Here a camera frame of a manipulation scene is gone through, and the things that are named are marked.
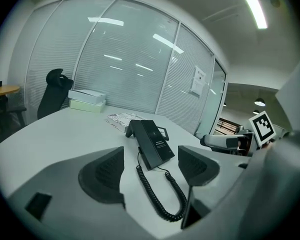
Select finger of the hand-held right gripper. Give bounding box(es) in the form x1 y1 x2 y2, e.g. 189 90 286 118
199 134 229 149

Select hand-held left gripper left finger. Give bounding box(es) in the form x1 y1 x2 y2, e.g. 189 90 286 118
7 145 127 219

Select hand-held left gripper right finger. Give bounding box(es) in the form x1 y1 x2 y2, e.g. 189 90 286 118
177 145 251 187

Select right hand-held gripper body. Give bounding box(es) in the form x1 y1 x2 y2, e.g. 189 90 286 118
226 110 277 158

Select black phone cord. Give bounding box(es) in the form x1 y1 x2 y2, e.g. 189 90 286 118
135 150 188 222

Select white rectangular table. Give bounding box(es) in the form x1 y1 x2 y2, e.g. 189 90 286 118
0 105 252 235

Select black high-back office chair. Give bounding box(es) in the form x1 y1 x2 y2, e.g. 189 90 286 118
36 68 75 120

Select black low office chair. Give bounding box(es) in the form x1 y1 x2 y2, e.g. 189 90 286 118
0 95 27 150

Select book with printed cover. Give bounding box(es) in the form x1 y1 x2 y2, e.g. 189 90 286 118
104 112 147 133

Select white paper notices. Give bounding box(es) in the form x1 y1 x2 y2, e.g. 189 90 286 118
189 65 207 99

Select pale green flat box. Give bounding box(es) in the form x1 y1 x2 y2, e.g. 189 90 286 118
69 98 107 114

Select white flat box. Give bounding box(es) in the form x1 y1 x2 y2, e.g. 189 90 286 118
67 89 107 105

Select long ceiling light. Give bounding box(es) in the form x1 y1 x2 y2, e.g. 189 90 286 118
239 0 268 30

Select round wooden table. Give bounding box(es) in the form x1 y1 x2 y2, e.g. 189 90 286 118
0 84 21 98

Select black picture frame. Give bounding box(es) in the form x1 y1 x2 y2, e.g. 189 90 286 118
156 125 170 141

